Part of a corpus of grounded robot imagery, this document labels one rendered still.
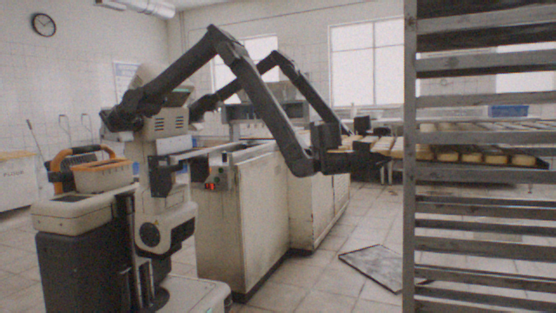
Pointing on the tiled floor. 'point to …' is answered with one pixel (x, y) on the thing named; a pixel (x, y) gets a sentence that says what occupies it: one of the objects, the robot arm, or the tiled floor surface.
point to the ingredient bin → (17, 179)
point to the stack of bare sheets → (380, 266)
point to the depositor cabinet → (314, 209)
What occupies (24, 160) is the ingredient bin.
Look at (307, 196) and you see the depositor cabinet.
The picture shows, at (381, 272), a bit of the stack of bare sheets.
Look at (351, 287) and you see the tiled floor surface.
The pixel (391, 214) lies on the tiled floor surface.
